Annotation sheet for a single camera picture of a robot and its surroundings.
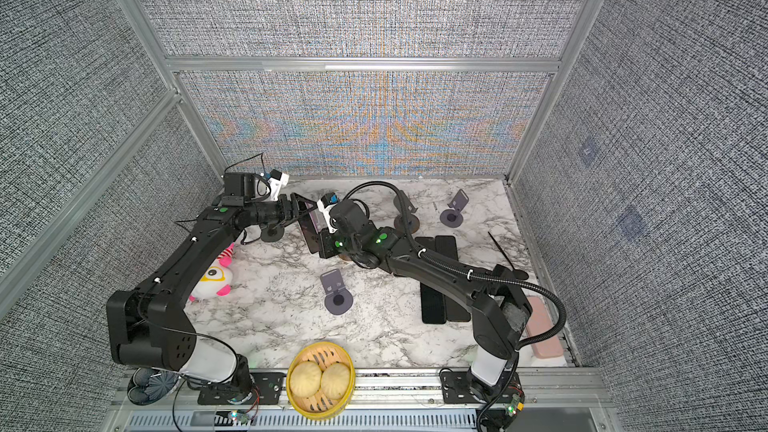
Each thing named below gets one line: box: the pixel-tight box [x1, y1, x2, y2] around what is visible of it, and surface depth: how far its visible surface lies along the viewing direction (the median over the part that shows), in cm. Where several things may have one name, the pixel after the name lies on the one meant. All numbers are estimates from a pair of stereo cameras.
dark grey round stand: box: [261, 224, 285, 242], surface depth 105 cm
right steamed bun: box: [321, 362, 351, 400], surface depth 71 cm
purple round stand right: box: [440, 189, 469, 228], surface depth 108 cm
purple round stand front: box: [320, 269, 353, 315], surface depth 88 cm
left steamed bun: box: [290, 360, 322, 398], surface depth 71 cm
